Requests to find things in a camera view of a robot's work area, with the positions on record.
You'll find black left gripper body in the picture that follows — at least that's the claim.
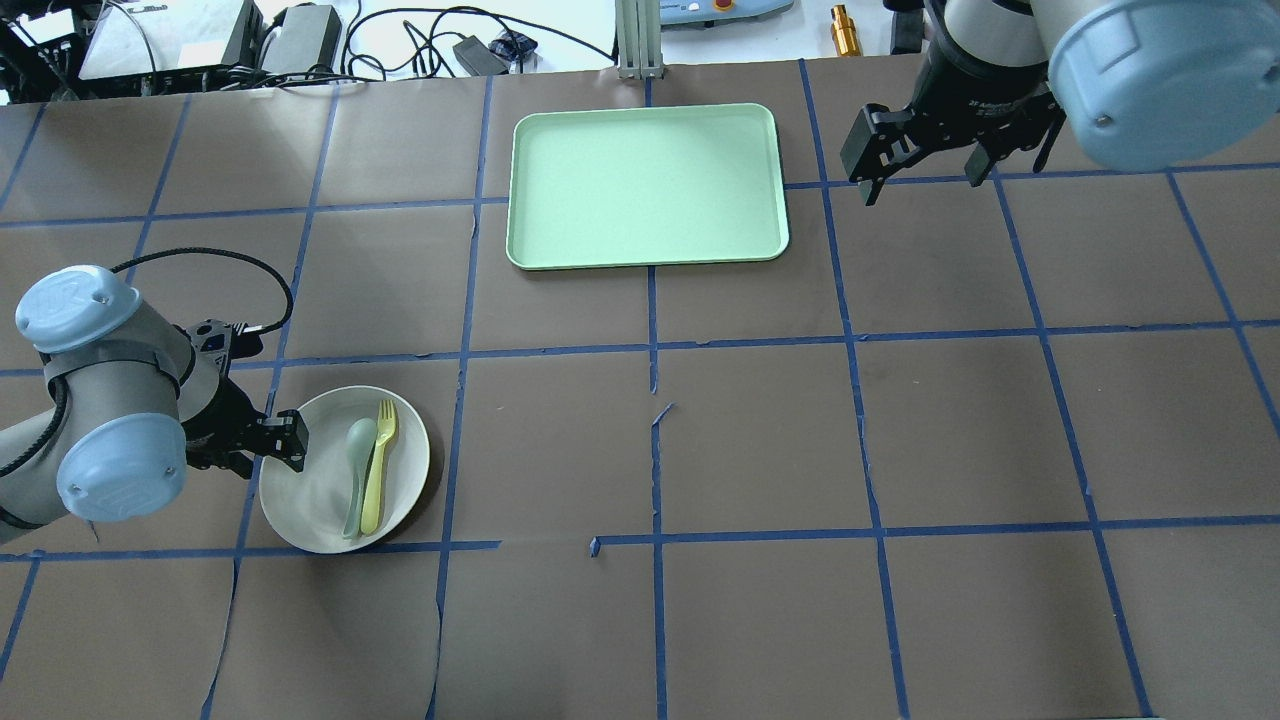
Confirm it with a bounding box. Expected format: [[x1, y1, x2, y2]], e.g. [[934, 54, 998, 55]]
[[182, 377, 268, 469]]

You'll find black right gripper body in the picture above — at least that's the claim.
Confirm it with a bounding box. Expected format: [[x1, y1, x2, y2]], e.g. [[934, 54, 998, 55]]
[[906, 40, 1057, 154]]

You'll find white round plate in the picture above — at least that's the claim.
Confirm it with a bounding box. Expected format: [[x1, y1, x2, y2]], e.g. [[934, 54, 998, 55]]
[[259, 386, 431, 553]]

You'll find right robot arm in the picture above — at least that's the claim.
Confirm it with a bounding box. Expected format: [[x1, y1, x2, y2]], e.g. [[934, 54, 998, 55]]
[[840, 1, 1279, 205]]

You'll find yellow plastic fork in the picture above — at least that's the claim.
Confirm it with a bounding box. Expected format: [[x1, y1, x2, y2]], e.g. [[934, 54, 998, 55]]
[[358, 398, 399, 536]]

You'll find pale green plastic spoon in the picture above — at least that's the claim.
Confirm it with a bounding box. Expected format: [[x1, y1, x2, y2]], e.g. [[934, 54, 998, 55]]
[[342, 418, 378, 541]]

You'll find gold cylindrical metal tool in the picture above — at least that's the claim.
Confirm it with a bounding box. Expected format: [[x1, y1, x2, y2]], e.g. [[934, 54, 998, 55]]
[[829, 4, 863, 56]]

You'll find light green rectangular tray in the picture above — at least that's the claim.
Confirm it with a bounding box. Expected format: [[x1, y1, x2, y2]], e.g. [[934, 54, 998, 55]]
[[506, 102, 790, 272]]

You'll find grey electronics box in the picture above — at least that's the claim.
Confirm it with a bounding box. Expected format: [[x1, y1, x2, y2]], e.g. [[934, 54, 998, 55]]
[[78, 1, 262, 81]]

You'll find black power adapter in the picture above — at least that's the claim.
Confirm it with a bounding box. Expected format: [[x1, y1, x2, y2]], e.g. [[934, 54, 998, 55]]
[[452, 35, 509, 77]]

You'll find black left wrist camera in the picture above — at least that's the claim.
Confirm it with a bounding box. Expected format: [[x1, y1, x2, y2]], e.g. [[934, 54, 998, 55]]
[[184, 319, 264, 377]]

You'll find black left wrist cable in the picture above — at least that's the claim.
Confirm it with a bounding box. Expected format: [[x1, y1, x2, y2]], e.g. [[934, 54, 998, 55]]
[[110, 249, 294, 346]]

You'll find aluminium frame post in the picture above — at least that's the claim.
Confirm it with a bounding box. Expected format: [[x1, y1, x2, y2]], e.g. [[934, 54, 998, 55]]
[[614, 0, 666, 79]]

